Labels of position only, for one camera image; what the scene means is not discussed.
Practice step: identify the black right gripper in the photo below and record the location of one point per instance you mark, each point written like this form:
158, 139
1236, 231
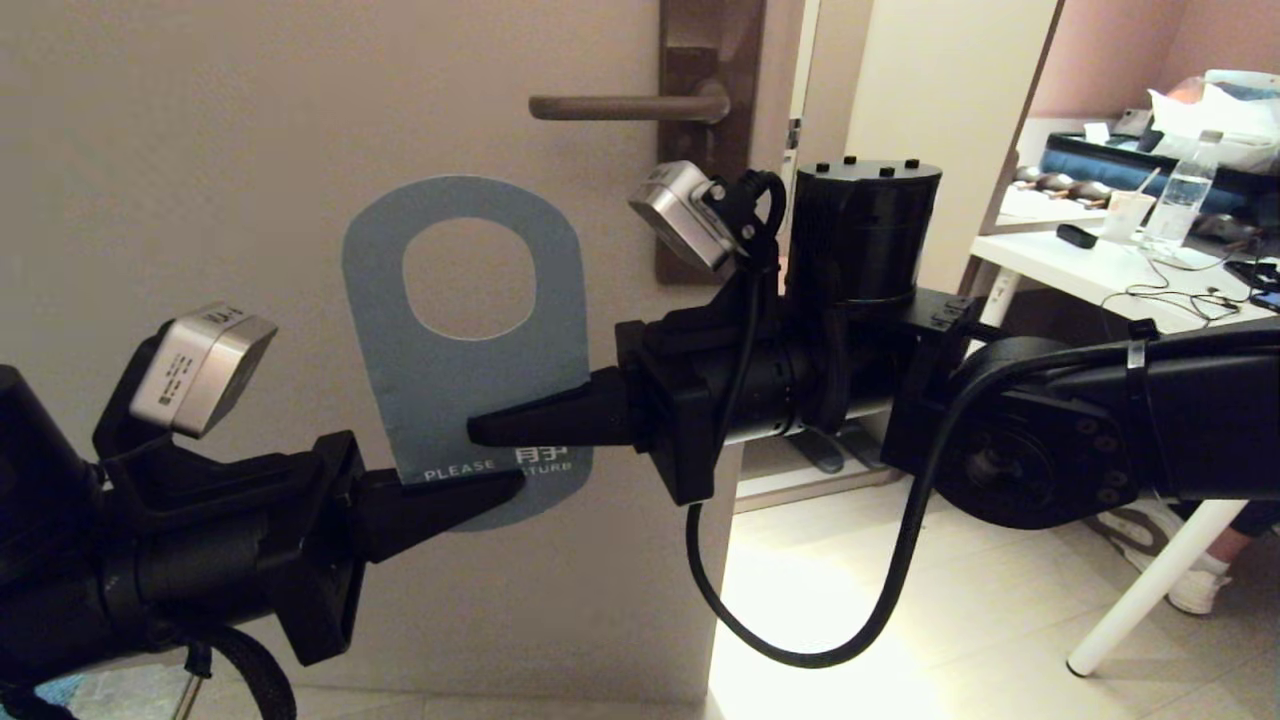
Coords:
680, 420

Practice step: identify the black smartphone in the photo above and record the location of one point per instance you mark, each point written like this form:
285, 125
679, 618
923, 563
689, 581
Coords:
1258, 282

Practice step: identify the clear plastic water bottle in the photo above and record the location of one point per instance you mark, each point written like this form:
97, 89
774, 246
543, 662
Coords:
1180, 200

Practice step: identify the white sneaker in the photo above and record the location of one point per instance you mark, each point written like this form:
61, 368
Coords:
1190, 580

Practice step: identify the dark blue tray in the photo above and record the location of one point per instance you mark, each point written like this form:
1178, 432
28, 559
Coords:
1090, 165

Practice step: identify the person's leg black trousers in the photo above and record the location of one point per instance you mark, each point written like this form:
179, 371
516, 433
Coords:
1255, 520

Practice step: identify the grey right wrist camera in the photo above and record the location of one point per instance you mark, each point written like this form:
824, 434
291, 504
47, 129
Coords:
680, 210

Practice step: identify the beige room door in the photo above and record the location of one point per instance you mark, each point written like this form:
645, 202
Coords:
250, 150

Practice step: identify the white plastic bag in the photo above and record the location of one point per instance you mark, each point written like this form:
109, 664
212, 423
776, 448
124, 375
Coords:
1230, 120

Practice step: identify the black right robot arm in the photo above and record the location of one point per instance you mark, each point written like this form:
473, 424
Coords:
860, 240

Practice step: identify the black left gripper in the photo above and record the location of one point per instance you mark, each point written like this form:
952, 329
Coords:
310, 560

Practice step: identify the small black box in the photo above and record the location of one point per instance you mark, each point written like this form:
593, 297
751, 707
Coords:
1076, 238

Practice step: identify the blue and white door hanger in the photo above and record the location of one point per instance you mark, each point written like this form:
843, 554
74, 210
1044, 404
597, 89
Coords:
460, 380

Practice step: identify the white paper cup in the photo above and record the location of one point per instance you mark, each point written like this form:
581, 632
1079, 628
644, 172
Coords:
1122, 220

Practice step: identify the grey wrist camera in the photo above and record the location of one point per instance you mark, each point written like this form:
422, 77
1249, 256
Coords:
200, 370
680, 210

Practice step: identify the white shelf bench unit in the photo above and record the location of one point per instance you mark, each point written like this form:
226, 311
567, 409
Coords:
950, 80

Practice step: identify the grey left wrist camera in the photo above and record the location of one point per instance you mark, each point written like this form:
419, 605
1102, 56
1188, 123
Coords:
200, 370

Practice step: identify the white paper sheet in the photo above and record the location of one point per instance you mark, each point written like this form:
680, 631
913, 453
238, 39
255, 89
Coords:
1045, 208

